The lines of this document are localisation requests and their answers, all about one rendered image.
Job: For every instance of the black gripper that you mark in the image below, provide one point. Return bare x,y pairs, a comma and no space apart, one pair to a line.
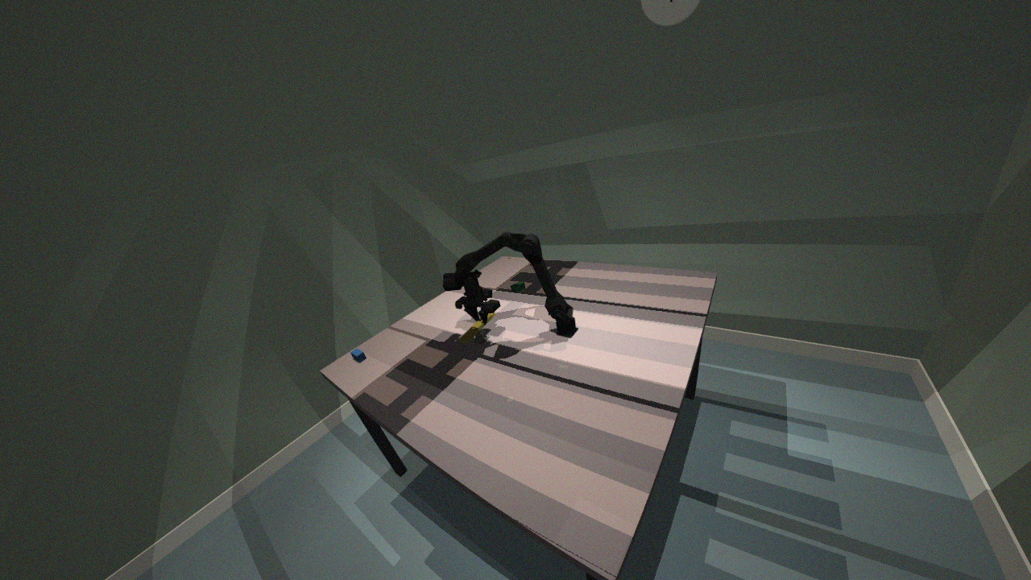
473,299

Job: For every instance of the yellow bar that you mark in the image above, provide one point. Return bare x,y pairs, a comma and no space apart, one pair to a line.
470,333

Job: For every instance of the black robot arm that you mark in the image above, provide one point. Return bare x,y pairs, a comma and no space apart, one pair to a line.
529,245

